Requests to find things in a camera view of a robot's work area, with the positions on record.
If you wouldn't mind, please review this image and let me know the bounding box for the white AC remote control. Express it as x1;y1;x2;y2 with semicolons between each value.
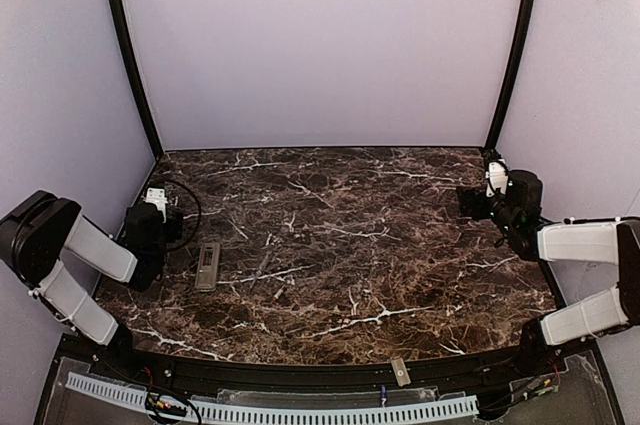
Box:
194;242;221;292

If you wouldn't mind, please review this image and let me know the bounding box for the clear handle screwdriver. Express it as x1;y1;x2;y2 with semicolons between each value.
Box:
248;251;272;293

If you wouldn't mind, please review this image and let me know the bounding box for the gold GP Ultra battery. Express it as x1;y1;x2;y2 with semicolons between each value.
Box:
273;284;286;302

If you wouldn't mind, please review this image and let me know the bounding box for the grey battery cover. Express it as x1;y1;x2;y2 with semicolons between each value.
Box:
390;357;411;387

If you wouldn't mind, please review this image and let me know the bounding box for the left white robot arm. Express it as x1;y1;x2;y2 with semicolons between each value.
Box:
1;188;184;353

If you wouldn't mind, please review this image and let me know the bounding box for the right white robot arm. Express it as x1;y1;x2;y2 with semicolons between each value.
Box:
456;161;639;354

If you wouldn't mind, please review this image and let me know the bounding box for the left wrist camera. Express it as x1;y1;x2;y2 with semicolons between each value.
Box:
143;187;183;223

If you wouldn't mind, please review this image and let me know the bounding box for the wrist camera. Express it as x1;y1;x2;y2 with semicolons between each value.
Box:
485;159;509;197
143;187;183;223

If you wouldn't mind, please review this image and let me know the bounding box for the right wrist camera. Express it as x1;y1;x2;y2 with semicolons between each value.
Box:
485;159;509;197

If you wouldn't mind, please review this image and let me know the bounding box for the black front table rail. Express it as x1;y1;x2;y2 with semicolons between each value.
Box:
90;347;565;410

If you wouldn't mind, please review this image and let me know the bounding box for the white slotted cable duct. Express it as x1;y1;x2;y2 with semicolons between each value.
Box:
65;372;479;424

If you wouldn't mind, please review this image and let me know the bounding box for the right black frame post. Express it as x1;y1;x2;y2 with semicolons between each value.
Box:
484;0;535;151

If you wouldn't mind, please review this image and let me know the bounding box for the black frame post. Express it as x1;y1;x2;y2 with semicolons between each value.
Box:
108;0;164;161
484;0;535;151

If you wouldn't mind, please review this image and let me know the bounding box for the left black frame post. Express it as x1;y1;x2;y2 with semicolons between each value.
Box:
108;0;164;161

